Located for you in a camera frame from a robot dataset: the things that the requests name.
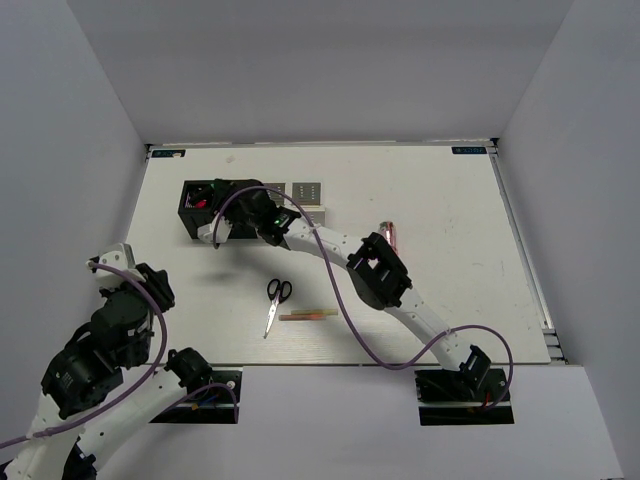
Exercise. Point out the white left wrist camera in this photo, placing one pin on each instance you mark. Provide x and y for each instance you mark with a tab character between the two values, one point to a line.
119	256

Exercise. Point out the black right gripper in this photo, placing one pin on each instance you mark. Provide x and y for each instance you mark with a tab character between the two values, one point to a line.
226	210

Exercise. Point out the blue left corner label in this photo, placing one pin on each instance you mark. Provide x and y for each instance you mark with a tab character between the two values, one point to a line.
168	153

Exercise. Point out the yellow slim highlighter pen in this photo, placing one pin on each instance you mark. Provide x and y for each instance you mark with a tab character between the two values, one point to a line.
315	312

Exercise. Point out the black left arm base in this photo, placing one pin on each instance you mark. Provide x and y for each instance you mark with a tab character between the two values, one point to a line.
217	406

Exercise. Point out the white two-slot organizer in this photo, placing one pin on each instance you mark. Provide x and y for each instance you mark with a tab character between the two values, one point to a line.
307	194

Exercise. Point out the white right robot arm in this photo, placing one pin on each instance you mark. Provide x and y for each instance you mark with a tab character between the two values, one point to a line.
379	277

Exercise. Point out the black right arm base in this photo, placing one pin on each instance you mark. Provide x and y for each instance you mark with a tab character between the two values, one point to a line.
442	403

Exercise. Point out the black handled scissors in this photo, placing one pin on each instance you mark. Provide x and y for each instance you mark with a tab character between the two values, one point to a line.
277	291

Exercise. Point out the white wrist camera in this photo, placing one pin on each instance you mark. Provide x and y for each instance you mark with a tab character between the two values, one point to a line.
217	232
119	256

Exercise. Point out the blue corner label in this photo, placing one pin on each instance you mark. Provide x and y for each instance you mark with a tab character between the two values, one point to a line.
469	150
168	153

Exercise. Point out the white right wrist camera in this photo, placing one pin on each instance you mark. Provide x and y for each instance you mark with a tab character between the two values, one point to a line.
217	232

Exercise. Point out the black two-slot organizer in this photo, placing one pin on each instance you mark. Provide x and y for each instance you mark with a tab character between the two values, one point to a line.
192	217

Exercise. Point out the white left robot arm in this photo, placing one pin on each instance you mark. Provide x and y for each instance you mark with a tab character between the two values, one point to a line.
69	438

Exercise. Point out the blue right corner label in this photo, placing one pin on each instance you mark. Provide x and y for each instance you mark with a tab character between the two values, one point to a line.
469	150

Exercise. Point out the pink transparent tube case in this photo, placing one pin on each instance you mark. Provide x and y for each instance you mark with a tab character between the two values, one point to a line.
388	231

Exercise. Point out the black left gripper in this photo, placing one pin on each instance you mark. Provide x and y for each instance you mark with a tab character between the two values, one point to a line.
158	283

